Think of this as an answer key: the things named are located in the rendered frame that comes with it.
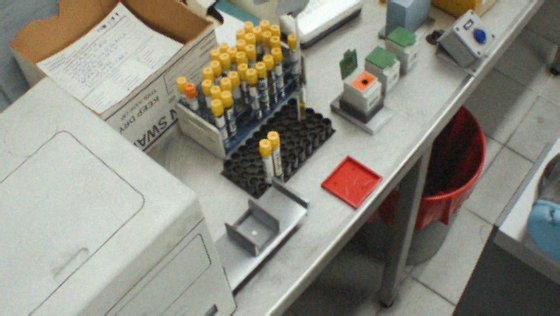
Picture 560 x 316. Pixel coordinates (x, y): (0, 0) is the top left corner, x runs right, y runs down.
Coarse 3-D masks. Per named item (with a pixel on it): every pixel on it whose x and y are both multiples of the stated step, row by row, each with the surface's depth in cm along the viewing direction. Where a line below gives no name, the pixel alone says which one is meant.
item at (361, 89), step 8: (360, 72) 98; (344, 80) 97; (352, 80) 97; (360, 80) 97; (368, 80) 97; (376, 80) 97; (344, 88) 99; (352, 88) 97; (360, 88) 96; (368, 88) 97; (376, 88) 97; (344, 96) 100; (352, 96) 98; (360, 96) 97; (368, 96) 96; (376, 96) 99; (360, 104) 98; (368, 104) 98
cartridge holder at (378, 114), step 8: (336, 104) 103; (344, 104) 101; (352, 104) 100; (376, 104) 100; (344, 112) 102; (352, 112) 101; (360, 112) 99; (368, 112) 99; (376, 112) 101; (384, 112) 101; (392, 112) 101; (352, 120) 102; (360, 120) 101; (368, 120) 100; (376, 120) 100; (384, 120) 101; (368, 128) 100; (376, 128) 100
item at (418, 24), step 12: (396, 0) 105; (408, 0) 105; (420, 0) 107; (396, 12) 106; (408, 12) 105; (420, 12) 110; (396, 24) 108; (408, 24) 108; (420, 24) 113; (432, 24) 114; (384, 36) 113; (420, 36) 112
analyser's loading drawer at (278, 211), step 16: (272, 176) 90; (272, 192) 91; (288, 192) 89; (256, 208) 86; (272, 208) 89; (288, 208) 89; (304, 208) 89; (224, 224) 85; (240, 224) 88; (256, 224) 88; (272, 224) 86; (288, 224) 88; (224, 240) 87; (240, 240) 85; (256, 240) 86; (272, 240) 86; (224, 256) 85; (240, 256) 85; (256, 256) 85; (240, 272) 84
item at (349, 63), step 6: (348, 54) 95; (354, 54) 97; (342, 60) 95; (348, 60) 96; (354, 60) 97; (342, 66) 95; (348, 66) 97; (354, 66) 98; (342, 72) 96; (348, 72) 98; (342, 78) 97
